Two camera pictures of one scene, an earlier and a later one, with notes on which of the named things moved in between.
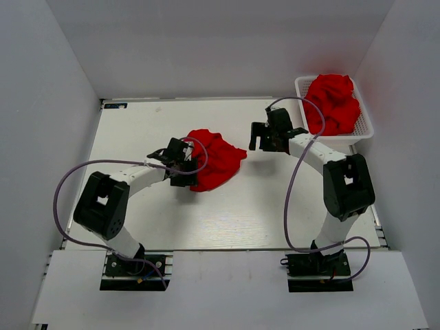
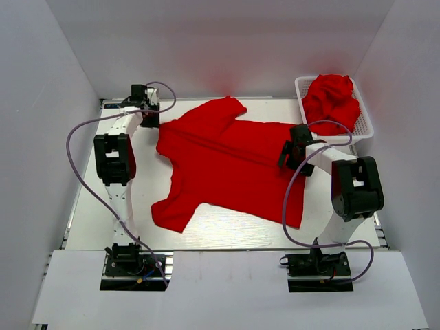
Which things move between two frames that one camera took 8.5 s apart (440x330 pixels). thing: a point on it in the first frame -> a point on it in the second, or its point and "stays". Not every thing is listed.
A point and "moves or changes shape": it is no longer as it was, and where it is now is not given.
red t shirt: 223,161 moves or changes shape
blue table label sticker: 115,106 stays
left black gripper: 190,180 -> 155,122
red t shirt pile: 333,94 stays
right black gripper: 260,129 -> 289,149
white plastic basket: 363,129 stays
